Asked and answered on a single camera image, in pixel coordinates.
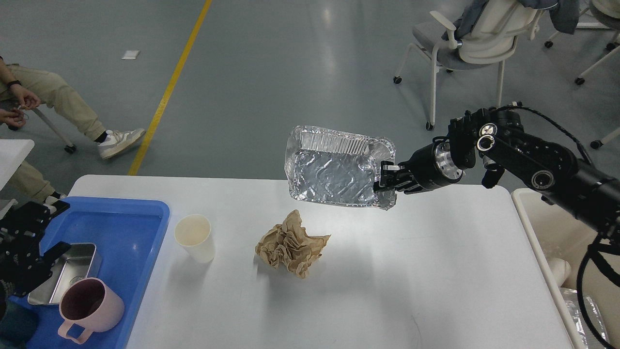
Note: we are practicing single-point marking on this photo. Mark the grey jacket on chair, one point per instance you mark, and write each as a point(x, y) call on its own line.
point(557, 12)

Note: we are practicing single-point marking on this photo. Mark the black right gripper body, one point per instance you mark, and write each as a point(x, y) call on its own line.
point(432, 168)

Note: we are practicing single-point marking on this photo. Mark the person in black sweater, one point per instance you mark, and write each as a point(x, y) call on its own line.
point(66, 102)

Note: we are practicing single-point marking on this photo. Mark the square steel tray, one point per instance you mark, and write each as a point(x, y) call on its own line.
point(81, 261)

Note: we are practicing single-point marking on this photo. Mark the cream paper cup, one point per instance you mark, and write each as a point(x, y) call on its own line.
point(193, 234)

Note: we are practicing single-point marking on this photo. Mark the white office chair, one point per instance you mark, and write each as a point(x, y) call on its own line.
point(430, 46)

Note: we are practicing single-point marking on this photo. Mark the teal cylinder object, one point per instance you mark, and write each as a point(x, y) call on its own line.
point(17, 326)

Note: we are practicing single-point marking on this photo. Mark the beige plastic bin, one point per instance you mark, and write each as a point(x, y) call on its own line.
point(553, 232)

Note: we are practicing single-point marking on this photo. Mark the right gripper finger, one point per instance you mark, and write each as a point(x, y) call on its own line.
point(407, 185)
point(391, 172)

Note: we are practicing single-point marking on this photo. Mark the pink mug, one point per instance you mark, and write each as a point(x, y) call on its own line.
point(89, 306)

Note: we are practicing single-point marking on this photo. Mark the person left hand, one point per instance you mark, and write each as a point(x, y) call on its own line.
point(27, 99)

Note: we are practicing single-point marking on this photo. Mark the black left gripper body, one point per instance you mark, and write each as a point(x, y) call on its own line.
point(22, 269)

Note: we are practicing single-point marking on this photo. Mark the white cup in bin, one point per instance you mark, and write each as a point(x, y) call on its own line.
point(560, 269)

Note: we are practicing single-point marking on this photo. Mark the white side table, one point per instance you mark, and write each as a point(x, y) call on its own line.
point(12, 153)

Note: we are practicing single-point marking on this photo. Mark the aluminium foil tray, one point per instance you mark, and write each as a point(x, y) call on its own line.
point(338, 168)

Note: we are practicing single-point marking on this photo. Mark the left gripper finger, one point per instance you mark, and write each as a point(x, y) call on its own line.
point(48, 259)
point(35, 217)

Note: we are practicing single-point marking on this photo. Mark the person right hand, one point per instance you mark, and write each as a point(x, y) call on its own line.
point(14, 117)

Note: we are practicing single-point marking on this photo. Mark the blue plastic tray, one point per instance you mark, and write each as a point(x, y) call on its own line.
point(128, 234)

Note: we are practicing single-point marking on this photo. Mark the foil tray in bin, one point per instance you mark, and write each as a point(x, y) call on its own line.
point(585, 334)

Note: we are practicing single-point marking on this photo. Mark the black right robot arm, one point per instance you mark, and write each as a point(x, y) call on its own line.
point(497, 134)

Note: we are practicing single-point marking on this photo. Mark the crumpled brown paper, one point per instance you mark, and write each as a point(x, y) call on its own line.
point(289, 244)

